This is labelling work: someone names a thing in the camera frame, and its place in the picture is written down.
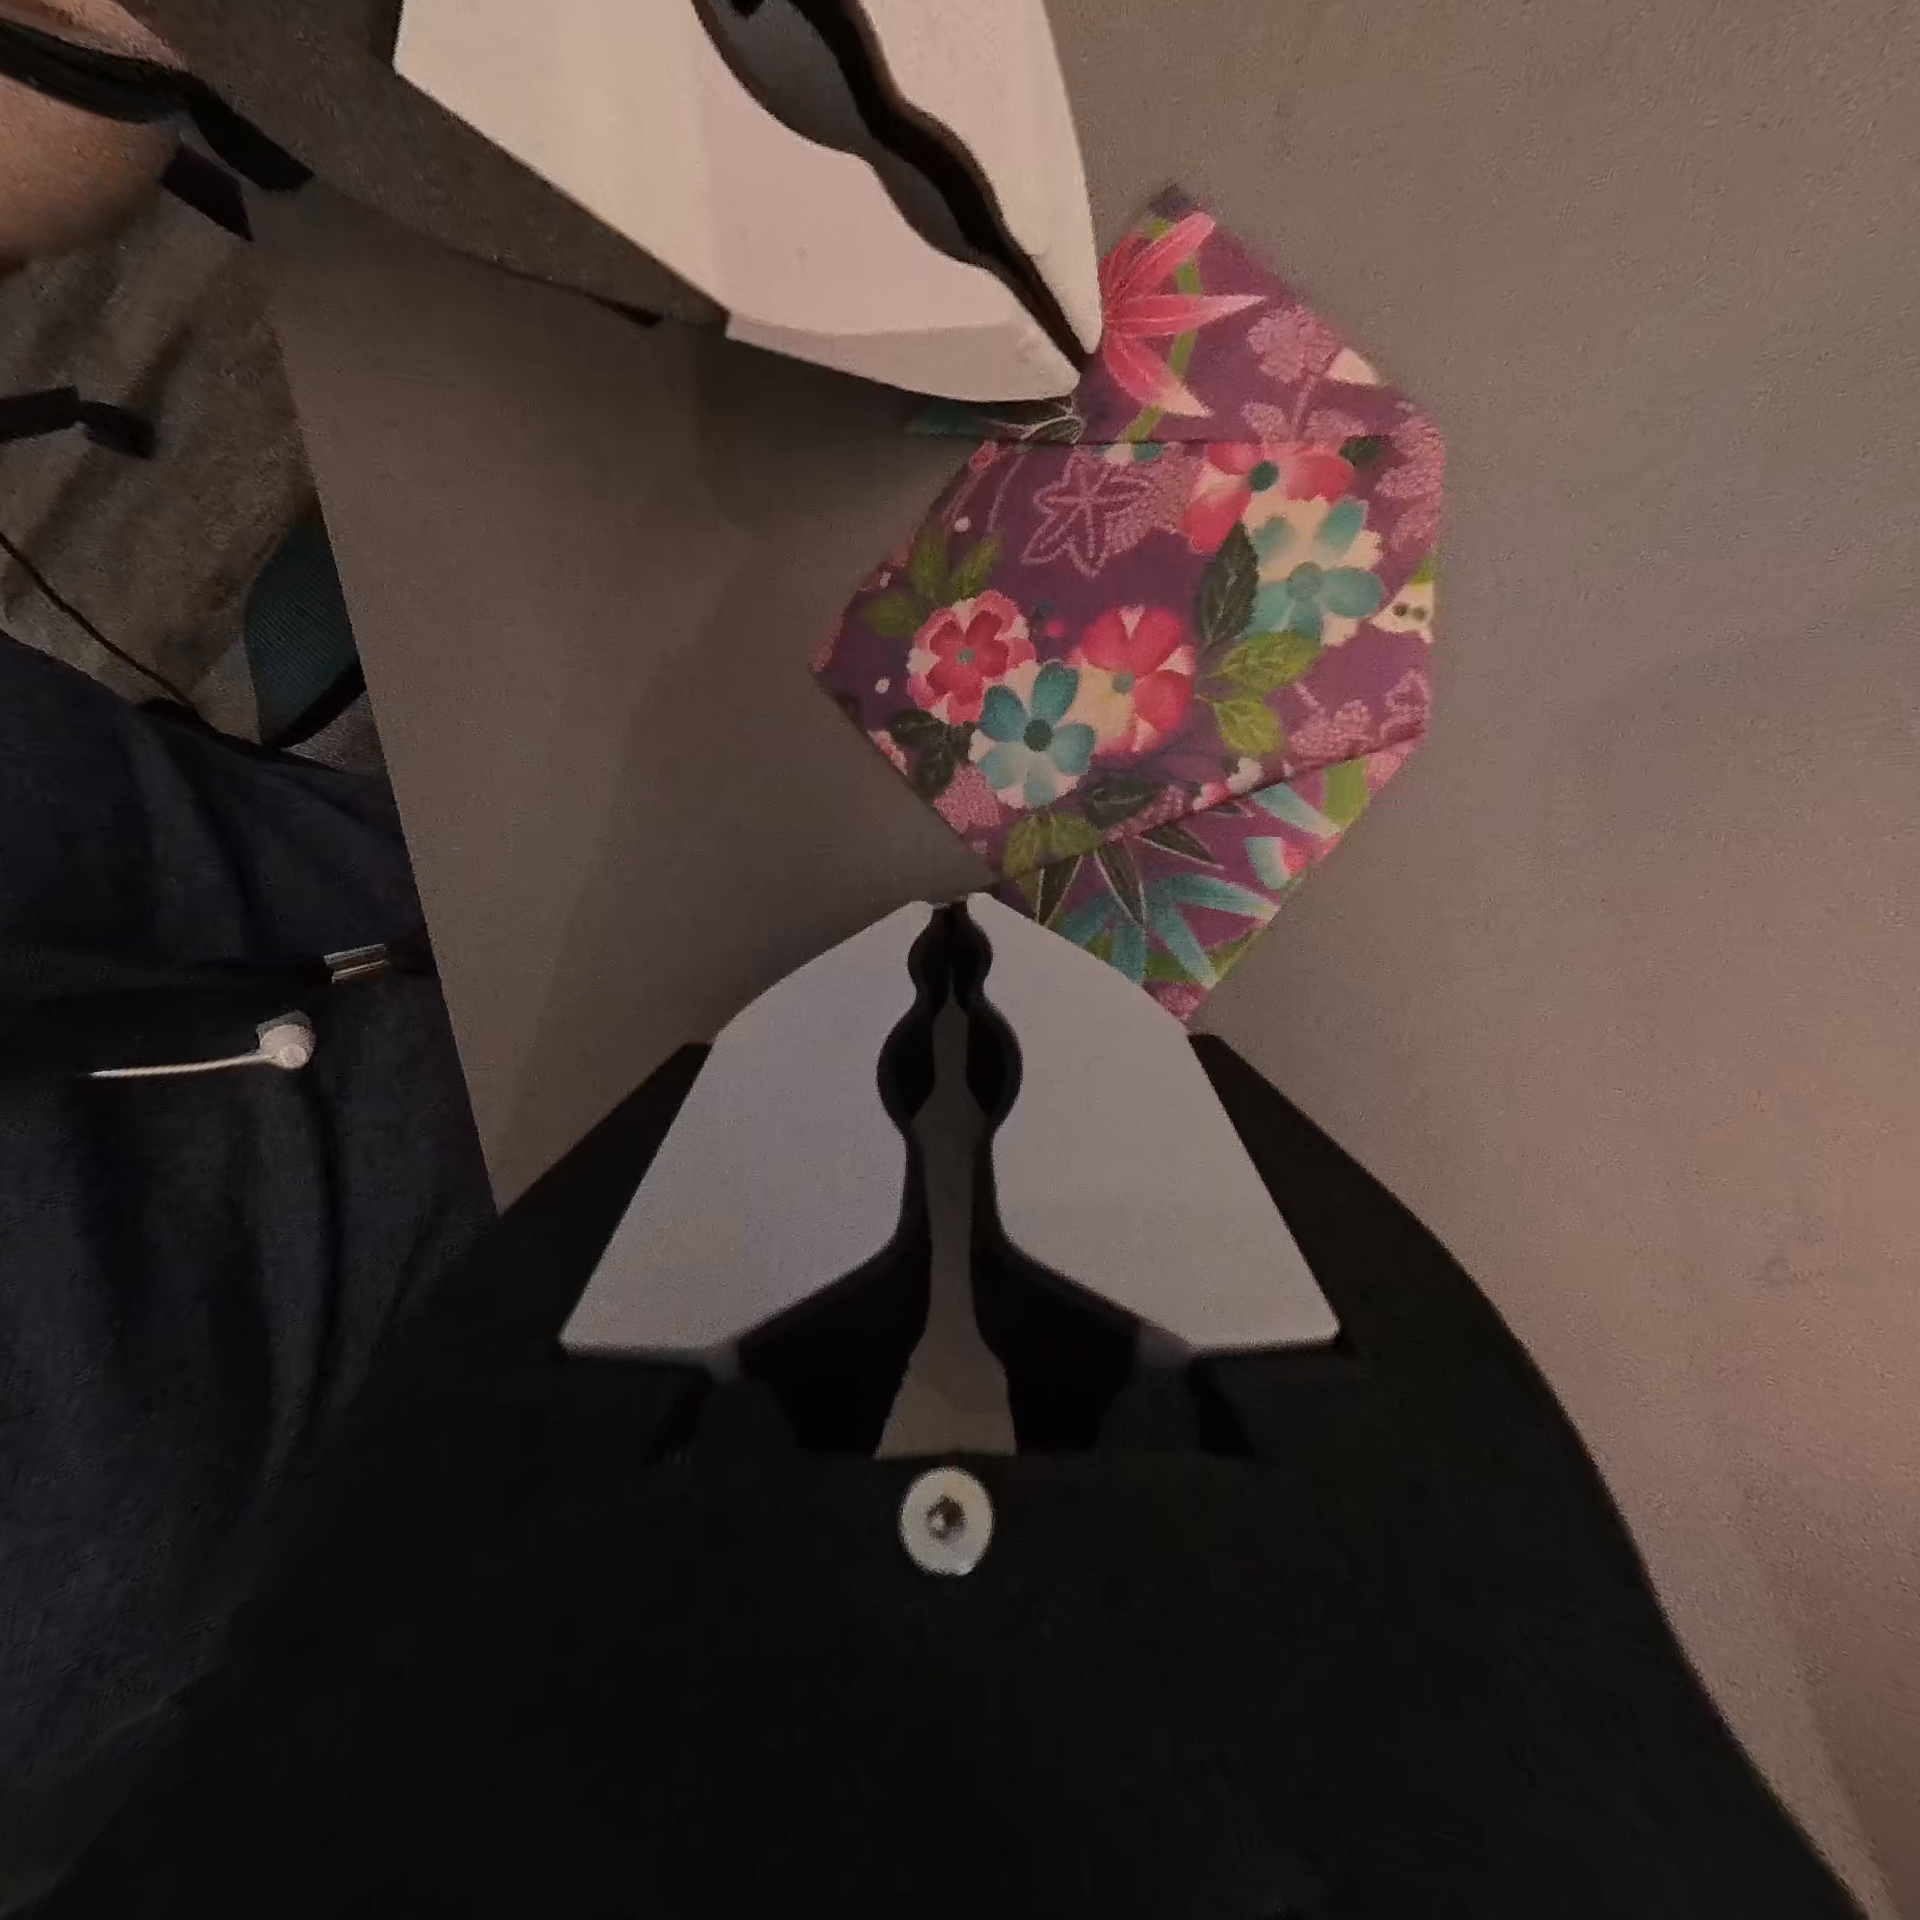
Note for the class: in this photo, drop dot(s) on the purple floral origami paper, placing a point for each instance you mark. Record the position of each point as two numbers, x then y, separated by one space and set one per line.
1141 629

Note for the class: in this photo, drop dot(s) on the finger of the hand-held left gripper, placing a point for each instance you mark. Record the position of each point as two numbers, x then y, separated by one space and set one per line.
674 165
1003 106

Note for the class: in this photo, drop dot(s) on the person's left hand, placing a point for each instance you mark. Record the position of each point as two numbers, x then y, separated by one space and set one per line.
59 165

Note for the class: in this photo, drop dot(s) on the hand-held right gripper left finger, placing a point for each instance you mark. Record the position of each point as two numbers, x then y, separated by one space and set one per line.
750 1186

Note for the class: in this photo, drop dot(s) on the teal chair part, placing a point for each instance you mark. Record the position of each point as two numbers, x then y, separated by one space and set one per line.
299 629

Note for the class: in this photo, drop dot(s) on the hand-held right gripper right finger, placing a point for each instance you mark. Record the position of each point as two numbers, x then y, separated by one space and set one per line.
1154 1186

